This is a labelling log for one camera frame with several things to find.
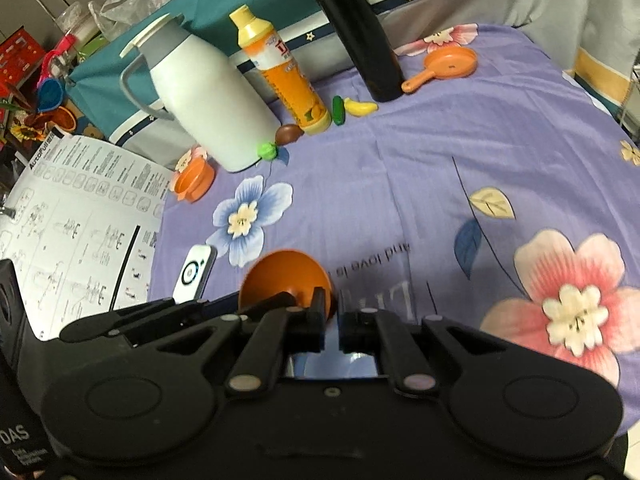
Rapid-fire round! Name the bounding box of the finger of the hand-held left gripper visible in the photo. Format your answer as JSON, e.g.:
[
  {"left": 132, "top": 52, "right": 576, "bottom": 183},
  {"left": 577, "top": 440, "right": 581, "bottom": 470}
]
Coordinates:
[{"left": 59, "top": 298, "right": 207, "bottom": 349}]

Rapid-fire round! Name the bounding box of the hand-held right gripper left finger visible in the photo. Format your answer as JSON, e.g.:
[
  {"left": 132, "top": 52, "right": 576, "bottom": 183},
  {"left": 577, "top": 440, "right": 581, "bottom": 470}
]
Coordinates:
[{"left": 132, "top": 287, "right": 326, "bottom": 396}]

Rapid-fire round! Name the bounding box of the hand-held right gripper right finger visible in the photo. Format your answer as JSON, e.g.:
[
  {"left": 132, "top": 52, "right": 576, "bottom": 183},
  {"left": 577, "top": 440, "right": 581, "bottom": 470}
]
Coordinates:
[{"left": 338, "top": 310, "right": 506, "bottom": 396}]

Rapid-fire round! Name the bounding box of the orange bowl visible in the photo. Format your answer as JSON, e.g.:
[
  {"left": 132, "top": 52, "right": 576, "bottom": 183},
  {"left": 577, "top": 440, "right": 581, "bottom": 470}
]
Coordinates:
[{"left": 239, "top": 249, "right": 337, "bottom": 322}]

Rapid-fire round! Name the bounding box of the white power bank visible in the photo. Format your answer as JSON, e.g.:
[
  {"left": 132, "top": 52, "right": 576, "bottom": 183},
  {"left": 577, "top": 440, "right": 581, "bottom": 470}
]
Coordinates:
[{"left": 172, "top": 245, "right": 218, "bottom": 304}]

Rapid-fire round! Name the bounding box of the white instruction sheet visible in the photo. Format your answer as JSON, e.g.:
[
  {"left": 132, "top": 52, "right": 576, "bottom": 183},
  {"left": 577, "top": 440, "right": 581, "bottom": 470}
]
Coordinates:
[{"left": 0, "top": 127, "right": 176, "bottom": 342}]

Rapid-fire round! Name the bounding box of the orange toy pot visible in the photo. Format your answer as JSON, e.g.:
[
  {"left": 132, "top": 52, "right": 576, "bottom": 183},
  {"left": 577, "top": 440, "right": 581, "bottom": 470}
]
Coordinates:
[{"left": 172, "top": 156, "right": 216, "bottom": 205}]

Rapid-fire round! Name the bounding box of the brown toy fruit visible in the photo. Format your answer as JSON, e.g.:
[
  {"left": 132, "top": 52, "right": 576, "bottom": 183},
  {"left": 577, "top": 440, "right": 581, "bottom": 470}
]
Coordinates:
[{"left": 275, "top": 124, "right": 305, "bottom": 147}]

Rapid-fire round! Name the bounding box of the purple floral tablecloth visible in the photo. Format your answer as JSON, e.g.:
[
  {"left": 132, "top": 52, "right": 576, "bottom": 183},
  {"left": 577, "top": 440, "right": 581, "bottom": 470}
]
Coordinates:
[{"left": 147, "top": 22, "right": 640, "bottom": 411}]

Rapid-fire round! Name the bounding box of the yellow toy banana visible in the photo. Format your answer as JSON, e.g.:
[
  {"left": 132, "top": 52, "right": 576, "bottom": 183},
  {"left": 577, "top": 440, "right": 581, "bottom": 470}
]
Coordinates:
[{"left": 343, "top": 97, "right": 379, "bottom": 119}]

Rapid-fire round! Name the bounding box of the white thermos jug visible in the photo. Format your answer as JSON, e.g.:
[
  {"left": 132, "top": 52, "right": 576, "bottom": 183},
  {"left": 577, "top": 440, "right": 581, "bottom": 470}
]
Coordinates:
[{"left": 120, "top": 14, "right": 282, "bottom": 174}]

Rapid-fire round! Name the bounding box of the blue plastic scoop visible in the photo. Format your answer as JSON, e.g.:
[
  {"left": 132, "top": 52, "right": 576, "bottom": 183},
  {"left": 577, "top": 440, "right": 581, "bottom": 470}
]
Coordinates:
[{"left": 36, "top": 78, "right": 66, "bottom": 113}]

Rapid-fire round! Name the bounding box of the yellow detergent bottle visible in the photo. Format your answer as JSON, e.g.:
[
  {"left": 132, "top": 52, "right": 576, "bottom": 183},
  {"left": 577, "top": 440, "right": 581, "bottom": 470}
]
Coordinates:
[{"left": 229, "top": 5, "right": 333, "bottom": 136}]

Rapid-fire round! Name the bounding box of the pink clamp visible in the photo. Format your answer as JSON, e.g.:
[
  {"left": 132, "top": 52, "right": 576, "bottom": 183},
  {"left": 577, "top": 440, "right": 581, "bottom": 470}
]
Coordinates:
[{"left": 41, "top": 35, "right": 76, "bottom": 81}]

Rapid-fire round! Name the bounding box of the large red box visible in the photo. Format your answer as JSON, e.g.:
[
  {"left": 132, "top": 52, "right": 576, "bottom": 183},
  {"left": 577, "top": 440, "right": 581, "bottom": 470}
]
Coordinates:
[{"left": 0, "top": 27, "right": 46, "bottom": 99}]

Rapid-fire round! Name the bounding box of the orange toy pan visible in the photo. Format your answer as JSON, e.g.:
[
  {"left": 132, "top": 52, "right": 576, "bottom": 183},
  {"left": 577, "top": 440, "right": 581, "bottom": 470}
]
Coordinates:
[{"left": 401, "top": 46, "right": 478, "bottom": 95}]

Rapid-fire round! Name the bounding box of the black thermos flask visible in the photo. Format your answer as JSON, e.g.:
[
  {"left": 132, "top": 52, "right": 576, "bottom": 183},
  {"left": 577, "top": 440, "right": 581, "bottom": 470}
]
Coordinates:
[{"left": 305, "top": 0, "right": 405, "bottom": 104}]

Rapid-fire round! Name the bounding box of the clear plastic bag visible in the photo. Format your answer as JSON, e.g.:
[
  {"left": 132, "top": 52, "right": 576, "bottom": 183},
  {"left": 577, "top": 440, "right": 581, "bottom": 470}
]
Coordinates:
[{"left": 89, "top": 0, "right": 169, "bottom": 42}]

